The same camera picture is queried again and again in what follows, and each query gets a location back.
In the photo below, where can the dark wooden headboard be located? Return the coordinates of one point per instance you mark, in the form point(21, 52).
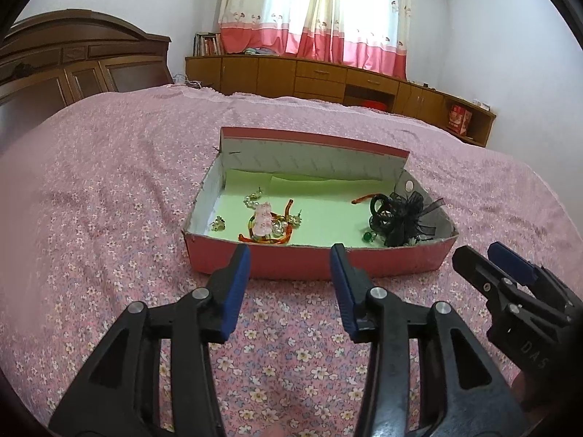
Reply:
point(68, 68)

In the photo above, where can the pink cardboard box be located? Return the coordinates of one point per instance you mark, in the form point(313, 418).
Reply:
point(296, 264)

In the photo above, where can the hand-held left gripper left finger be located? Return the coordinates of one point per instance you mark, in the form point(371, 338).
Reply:
point(239, 291)

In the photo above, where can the pink floral blanket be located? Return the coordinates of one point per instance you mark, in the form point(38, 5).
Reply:
point(114, 191)

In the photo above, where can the red container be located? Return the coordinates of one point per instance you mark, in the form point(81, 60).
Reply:
point(372, 104)

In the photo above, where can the black mesh hair bow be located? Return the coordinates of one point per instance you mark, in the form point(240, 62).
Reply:
point(405, 223)

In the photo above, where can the pink white window curtain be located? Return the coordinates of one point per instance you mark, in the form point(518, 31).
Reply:
point(314, 18)

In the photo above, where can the gold earring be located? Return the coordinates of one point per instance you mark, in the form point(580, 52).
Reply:
point(219, 224)

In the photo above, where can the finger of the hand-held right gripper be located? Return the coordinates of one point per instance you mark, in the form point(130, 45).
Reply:
point(473, 266)
point(510, 259)

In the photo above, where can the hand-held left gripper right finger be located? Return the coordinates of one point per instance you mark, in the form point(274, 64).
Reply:
point(344, 296)

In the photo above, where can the green earring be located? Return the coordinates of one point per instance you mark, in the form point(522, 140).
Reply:
point(368, 236)

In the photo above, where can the row of books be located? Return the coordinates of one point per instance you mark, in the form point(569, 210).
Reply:
point(207, 44)

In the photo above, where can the light blue folded cloth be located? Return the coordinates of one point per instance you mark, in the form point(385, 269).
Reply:
point(257, 50)

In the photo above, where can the red printed box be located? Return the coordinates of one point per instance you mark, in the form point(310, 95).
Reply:
point(460, 119)

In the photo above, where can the small white item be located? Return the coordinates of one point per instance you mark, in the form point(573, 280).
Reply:
point(481, 104)

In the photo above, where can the green paper liner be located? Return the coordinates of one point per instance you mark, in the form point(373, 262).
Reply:
point(319, 209)

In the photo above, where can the long wooden cabinet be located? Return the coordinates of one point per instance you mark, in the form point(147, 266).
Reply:
point(273, 73)

